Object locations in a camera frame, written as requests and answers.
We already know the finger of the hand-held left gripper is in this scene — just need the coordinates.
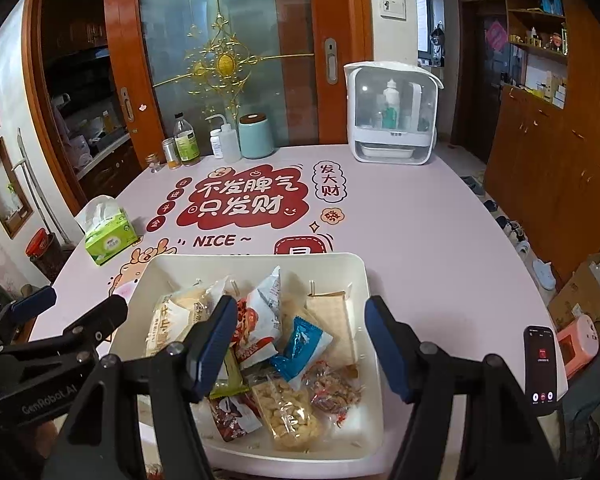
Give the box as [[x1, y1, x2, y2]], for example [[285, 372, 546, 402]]
[[0, 294, 130, 359], [0, 285, 58, 356]]

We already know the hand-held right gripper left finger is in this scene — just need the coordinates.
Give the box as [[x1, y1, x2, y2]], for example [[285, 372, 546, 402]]
[[50, 294, 238, 480]]

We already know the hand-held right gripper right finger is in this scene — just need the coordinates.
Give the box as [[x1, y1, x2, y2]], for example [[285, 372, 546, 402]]
[[364, 295, 556, 480]]

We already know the clear bread packet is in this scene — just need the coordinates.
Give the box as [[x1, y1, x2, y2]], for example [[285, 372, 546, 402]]
[[147, 294, 212, 358]]

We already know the red and white cookie packet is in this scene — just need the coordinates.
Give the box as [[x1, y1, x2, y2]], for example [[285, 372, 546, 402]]
[[232, 266, 286, 368]]

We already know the clear bag of square crackers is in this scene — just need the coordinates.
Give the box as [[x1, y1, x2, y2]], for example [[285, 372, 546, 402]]
[[172, 276, 231, 311]]

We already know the long clear cracker pack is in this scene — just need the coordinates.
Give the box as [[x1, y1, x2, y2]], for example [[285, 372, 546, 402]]
[[306, 291, 358, 367]]

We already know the clear bag of red-brown snacks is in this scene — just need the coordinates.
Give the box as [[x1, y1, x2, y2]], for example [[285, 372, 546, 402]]
[[300, 360, 365, 416]]

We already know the dark red picture snack packet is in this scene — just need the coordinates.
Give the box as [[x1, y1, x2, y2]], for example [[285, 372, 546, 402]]
[[209, 392, 265, 443]]

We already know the white plastic tray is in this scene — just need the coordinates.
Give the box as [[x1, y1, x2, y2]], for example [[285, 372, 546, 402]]
[[105, 252, 385, 463]]

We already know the blue snack packet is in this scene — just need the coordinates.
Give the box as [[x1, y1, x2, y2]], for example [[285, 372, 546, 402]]
[[270, 315, 335, 386]]

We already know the clear bag of yellow crisps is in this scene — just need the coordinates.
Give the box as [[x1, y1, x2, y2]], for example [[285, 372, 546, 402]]
[[280, 294, 313, 333]]

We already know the clear bag of pale puffs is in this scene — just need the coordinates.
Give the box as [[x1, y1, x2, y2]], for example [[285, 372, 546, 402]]
[[250, 375, 321, 452]]

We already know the trash bin with red lid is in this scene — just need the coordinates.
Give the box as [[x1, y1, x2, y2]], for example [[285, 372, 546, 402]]
[[26, 228, 66, 281]]

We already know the green tissue box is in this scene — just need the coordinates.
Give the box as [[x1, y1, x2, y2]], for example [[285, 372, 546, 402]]
[[75, 195, 140, 267]]

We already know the wooden kitchen cabinet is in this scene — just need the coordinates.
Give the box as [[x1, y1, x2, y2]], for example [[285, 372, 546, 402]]
[[75, 132, 141, 196]]

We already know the black smartphone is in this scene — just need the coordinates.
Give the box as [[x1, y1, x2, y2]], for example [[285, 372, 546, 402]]
[[524, 326, 568, 416]]

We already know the spice jar with orange contents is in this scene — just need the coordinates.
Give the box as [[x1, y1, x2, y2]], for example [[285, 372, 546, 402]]
[[161, 137, 181, 169]]

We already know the row of shoes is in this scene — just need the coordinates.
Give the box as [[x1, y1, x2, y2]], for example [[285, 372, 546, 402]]
[[460, 174, 558, 291]]

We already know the glass bottle with green label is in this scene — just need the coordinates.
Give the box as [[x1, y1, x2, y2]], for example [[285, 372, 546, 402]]
[[172, 112, 202, 166]]

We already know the pink plastic stool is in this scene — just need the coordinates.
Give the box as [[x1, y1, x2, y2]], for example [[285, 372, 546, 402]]
[[557, 315, 600, 380]]

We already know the white bottle steriliser cabinet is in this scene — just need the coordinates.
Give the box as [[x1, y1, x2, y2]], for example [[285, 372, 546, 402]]
[[343, 61, 445, 165]]

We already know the white squeeze bottle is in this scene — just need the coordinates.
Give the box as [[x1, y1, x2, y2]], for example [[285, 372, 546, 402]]
[[205, 114, 242, 163]]

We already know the cardboard box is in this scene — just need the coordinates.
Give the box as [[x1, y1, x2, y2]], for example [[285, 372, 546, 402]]
[[547, 250, 600, 331]]

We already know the teal canister with brown lid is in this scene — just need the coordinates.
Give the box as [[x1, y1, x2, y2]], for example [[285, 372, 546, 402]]
[[238, 113, 276, 159]]

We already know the dark grey cloth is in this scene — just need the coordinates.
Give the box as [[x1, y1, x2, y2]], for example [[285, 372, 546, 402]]
[[560, 360, 600, 480]]

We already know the wooden sliding glass door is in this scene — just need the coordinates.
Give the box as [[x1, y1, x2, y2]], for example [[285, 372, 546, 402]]
[[102, 0, 373, 171]]

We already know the dark wooden door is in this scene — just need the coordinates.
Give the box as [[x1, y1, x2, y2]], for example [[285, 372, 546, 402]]
[[451, 0, 508, 150]]

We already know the hanging dark bag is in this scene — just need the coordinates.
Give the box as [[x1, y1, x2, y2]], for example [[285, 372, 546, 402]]
[[430, 22, 446, 66]]

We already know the pink paper decoration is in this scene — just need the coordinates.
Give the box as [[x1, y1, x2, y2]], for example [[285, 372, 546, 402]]
[[485, 20, 508, 48]]

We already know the wooden picture frame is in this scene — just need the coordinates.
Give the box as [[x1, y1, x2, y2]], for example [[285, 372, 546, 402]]
[[0, 137, 35, 238]]

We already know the metal mop handle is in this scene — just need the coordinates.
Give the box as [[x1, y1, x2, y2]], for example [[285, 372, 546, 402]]
[[17, 127, 51, 246]]

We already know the wooden wall cabinet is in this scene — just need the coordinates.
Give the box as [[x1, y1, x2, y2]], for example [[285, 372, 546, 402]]
[[482, 0, 600, 281]]

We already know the white light switch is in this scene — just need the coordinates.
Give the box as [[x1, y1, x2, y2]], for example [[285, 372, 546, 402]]
[[378, 0, 408, 22]]

